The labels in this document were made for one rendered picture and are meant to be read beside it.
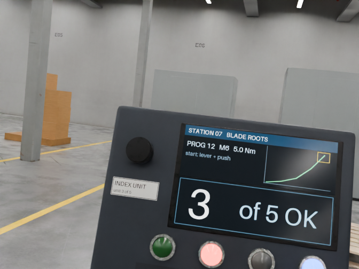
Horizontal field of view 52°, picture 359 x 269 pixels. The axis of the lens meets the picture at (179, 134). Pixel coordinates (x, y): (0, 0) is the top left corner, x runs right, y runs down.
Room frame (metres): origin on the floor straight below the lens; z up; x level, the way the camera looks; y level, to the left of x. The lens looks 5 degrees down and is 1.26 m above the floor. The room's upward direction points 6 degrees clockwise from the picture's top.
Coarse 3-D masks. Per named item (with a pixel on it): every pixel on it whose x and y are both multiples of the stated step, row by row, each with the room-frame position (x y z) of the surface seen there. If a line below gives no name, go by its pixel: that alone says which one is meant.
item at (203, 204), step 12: (180, 180) 0.38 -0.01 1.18; (192, 180) 0.38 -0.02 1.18; (204, 180) 0.38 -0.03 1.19; (180, 192) 0.38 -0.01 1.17; (192, 192) 0.38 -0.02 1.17; (204, 192) 0.38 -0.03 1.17; (216, 192) 0.38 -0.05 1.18; (180, 204) 0.37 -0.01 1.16; (192, 204) 0.37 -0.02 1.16; (204, 204) 0.37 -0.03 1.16; (216, 204) 0.37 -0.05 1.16; (180, 216) 0.37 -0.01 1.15; (192, 216) 0.37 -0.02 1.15; (204, 216) 0.37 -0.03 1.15; (216, 216) 0.37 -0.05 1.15; (204, 228) 0.37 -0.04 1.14; (216, 228) 0.37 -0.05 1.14
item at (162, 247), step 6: (162, 234) 0.37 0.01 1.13; (156, 240) 0.36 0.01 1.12; (162, 240) 0.36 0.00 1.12; (168, 240) 0.36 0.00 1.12; (150, 246) 0.36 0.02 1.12; (156, 246) 0.36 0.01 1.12; (162, 246) 0.36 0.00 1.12; (168, 246) 0.36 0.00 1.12; (174, 246) 0.36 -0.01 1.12; (156, 252) 0.36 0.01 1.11; (162, 252) 0.36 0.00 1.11; (168, 252) 0.36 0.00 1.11; (174, 252) 0.36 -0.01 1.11; (156, 258) 0.36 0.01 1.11; (162, 258) 0.36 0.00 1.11; (168, 258) 0.36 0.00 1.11
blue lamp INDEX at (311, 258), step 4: (308, 256) 0.35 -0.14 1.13; (312, 256) 0.35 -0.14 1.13; (316, 256) 0.35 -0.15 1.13; (304, 260) 0.35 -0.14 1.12; (308, 260) 0.35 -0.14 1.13; (312, 260) 0.35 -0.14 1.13; (316, 260) 0.35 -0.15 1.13; (320, 260) 0.35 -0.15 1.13; (300, 264) 0.35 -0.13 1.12; (304, 264) 0.35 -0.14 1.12; (308, 264) 0.35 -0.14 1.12; (312, 264) 0.34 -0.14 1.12; (316, 264) 0.34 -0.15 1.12; (320, 264) 0.35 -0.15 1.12; (324, 264) 0.35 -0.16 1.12; (300, 268) 0.35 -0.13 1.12; (304, 268) 0.35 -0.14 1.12; (308, 268) 0.34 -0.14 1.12; (312, 268) 0.34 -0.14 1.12; (316, 268) 0.34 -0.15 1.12; (320, 268) 0.34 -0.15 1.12; (324, 268) 0.35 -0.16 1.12
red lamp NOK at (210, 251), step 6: (204, 246) 0.36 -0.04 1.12; (210, 246) 0.36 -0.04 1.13; (216, 246) 0.36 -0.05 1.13; (198, 252) 0.36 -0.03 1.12; (204, 252) 0.35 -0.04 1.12; (210, 252) 0.35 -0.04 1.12; (216, 252) 0.35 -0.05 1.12; (222, 252) 0.36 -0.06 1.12; (204, 258) 0.35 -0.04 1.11; (210, 258) 0.35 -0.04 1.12; (216, 258) 0.35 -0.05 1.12; (222, 258) 0.36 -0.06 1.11; (204, 264) 0.36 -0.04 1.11; (210, 264) 0.35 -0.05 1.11; (216, 264) 0.35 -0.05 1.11
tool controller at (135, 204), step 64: (128, 128) 0.40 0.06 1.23; (192, 128) 0.39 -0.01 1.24; (256, 128) 0.39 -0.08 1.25; (320, 128) 0.39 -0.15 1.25; (128, 192) 0.38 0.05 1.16; (256, 192) 0.37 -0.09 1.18; (320, 192) 0.37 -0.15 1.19; (128, 256) 0.36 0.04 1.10; (192, 256) 0.36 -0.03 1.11; (320, 256) 0.35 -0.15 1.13
